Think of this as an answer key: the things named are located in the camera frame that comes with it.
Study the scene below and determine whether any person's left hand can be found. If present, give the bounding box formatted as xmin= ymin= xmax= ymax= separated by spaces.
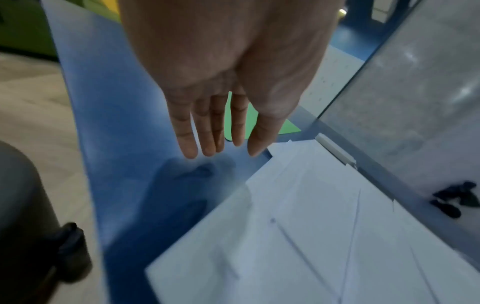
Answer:
xmin=118 ymin=0 xmax=344 ymax=160

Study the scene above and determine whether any green folder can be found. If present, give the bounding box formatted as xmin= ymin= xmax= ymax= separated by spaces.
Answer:
xmin=224 ymin=91 xmax=303 ymax=142

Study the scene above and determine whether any pile of white papers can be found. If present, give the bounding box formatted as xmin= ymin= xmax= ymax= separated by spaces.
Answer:
xmin=145 ymin=138 xmax=480 ymax=304

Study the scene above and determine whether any dark green cabinet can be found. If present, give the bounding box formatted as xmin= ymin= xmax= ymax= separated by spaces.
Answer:
xmin=0 ymin=0 xmax=121 ymax=57

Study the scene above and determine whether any black hanging item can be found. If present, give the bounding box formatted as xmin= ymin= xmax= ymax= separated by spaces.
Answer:
xmin=430 ymin=181 xmax=480 ymax=219

